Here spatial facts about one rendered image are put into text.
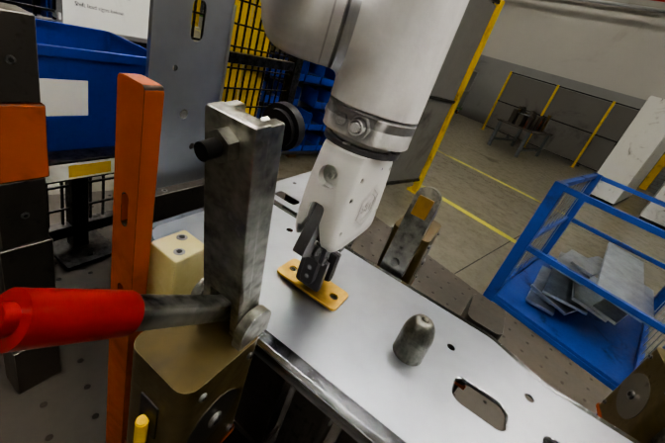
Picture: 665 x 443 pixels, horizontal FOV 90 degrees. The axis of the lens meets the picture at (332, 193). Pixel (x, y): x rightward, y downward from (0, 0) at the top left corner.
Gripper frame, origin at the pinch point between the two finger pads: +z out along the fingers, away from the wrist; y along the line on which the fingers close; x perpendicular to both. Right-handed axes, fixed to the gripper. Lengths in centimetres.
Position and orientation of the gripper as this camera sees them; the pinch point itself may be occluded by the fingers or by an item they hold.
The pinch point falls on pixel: (318, 265)
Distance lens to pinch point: 39.1
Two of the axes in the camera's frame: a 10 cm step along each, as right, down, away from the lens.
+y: 5.0, -2.2, 8.4
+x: -8.1, -4.5, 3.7
